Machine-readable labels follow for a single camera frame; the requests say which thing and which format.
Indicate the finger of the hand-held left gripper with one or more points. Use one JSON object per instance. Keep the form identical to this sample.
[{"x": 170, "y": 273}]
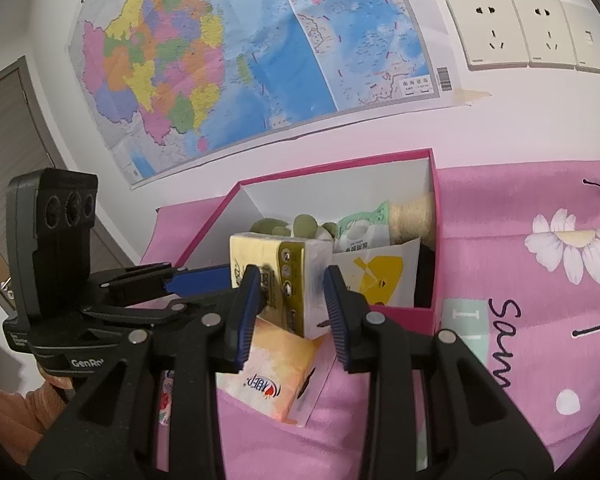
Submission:
[
  {"x": 150, "y": 317},
  {"x": 200, "y": 279}
]

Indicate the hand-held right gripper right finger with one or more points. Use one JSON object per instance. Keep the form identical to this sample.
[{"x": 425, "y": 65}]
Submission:
[{"x": 336, "y": 315}]

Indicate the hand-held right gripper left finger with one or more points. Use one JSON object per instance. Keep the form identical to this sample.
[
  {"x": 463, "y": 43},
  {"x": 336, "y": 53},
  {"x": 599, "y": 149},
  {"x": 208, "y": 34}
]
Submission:
[{"x": 245, "y": 315}]

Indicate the yellow tissue pack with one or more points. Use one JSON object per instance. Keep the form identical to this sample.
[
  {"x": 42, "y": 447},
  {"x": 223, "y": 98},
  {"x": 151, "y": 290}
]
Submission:
[{"x": 300, "y": 280}]

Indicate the white packet with yellow print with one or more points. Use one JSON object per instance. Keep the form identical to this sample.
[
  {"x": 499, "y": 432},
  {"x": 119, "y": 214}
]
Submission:
[{"x": 380, "y": 270}]

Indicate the small green packet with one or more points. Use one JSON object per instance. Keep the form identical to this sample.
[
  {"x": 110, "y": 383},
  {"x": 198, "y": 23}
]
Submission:
[{"x": 362, "y": 227}]

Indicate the green plush toy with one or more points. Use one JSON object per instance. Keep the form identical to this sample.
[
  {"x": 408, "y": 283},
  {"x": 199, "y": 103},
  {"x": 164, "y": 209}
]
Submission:
[{"x": 302, "y": 225}]

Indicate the tan teddy bear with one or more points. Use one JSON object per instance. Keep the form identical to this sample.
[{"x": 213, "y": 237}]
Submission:
[{"x": 412, "y": 220}]

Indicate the pink cardboard box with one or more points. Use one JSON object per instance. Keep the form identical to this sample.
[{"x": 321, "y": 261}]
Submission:
[{"x": 305, "y": 195}]

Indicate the person's left forearm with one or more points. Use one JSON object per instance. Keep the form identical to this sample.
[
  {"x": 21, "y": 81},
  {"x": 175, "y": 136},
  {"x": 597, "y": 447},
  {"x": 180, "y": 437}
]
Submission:
[{"x": 15, "y": 410}]

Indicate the large pastel tissue pack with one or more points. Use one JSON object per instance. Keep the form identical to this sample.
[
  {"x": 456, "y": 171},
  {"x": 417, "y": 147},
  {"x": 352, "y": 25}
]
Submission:
[{"x": 275, "y": 375}]

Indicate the pink floral tissue pack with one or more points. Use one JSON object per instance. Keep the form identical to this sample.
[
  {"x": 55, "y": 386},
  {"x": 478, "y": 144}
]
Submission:
[{"x": 166, "y": 400}]

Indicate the grey door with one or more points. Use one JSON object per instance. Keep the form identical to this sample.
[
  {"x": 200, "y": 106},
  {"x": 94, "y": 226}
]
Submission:
[{"x": 10, "y": 150}]

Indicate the colourful wall map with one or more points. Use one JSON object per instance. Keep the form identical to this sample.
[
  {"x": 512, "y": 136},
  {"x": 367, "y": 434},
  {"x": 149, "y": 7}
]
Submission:
[{"x": 260, "y": 50}]

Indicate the white wall socket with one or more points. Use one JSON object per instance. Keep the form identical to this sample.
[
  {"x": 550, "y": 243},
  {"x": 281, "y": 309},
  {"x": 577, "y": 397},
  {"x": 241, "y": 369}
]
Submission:
[
  {"x": 487, "y": 30},
  {"x": 545, "y": 30}
]

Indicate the white wall switch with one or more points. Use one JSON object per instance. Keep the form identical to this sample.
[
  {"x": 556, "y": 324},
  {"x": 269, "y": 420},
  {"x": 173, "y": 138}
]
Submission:
[{"x": 587, "y": 37}]

